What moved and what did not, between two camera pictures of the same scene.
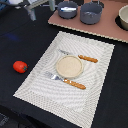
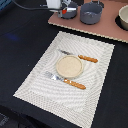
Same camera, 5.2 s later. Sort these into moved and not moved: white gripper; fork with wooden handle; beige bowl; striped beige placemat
Moved: white gripper
Not moved: fork with wooden handle; beige bowl; striped beige placemat
